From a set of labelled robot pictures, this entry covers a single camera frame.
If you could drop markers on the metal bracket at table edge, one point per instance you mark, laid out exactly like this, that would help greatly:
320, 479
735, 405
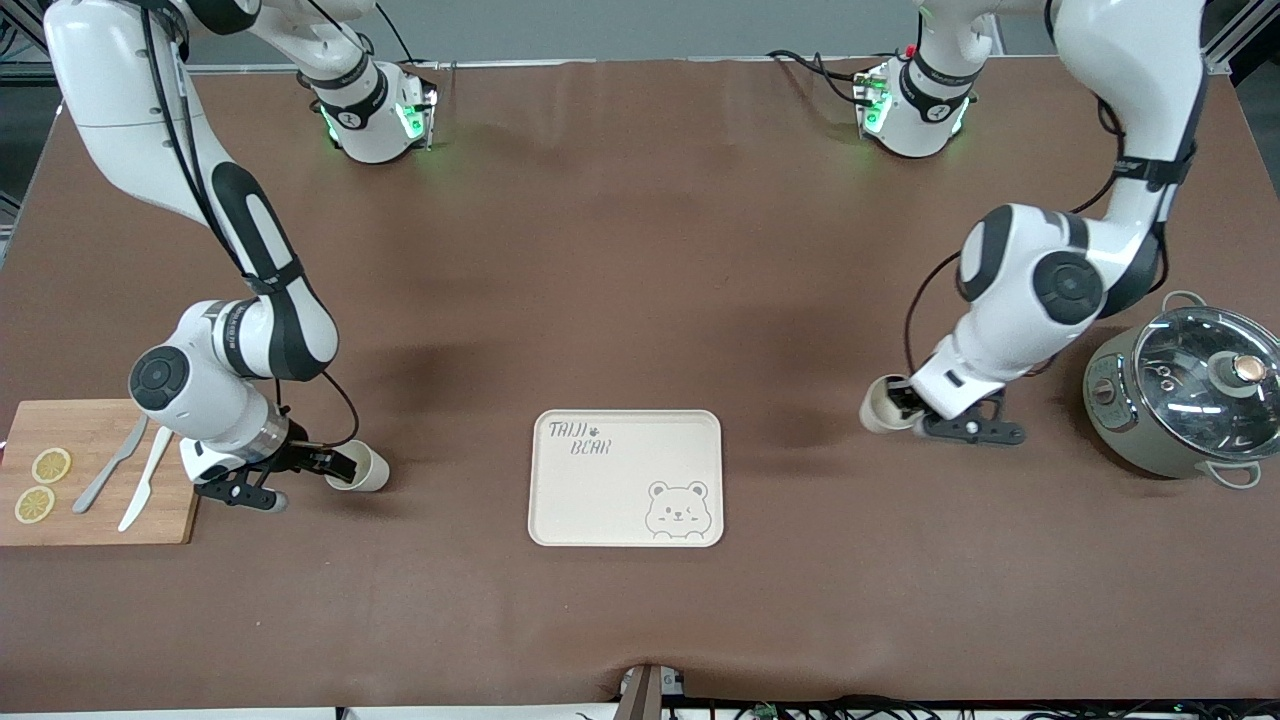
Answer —
645, 695

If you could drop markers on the yellow lemon slice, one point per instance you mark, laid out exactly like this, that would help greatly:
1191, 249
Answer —
34, 504
51, 465

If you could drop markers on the white plastic knife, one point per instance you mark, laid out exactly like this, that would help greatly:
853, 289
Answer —
145, 480

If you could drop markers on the glass pot lid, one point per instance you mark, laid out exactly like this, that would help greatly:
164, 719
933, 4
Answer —
1180, 400

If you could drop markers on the sage green electric cooking pot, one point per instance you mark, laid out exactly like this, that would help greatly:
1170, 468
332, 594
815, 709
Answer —
1110, 420

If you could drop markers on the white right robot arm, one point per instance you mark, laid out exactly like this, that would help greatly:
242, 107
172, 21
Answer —
130, 120

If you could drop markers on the aluminium frame profile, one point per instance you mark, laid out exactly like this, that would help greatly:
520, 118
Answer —
1222, 52
15, 70

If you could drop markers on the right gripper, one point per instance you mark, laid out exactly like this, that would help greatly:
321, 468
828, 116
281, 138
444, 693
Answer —
298, 455

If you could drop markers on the wooden cutting board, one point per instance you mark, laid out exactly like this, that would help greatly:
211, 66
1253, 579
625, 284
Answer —
100, 530

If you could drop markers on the cream tray with bear print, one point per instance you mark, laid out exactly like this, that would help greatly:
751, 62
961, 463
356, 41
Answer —
600, 500

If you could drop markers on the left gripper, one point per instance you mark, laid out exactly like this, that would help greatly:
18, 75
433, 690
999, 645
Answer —
908, 400

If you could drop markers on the white IKEA cup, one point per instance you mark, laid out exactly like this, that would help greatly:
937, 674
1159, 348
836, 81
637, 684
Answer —
880, 408
368, 470

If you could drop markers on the grey plastic knife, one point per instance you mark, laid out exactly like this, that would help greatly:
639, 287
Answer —
105, 470

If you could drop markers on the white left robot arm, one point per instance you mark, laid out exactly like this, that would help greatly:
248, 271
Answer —
1010, 270

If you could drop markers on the brown table cover mat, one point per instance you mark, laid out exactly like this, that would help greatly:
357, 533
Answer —
640, 250

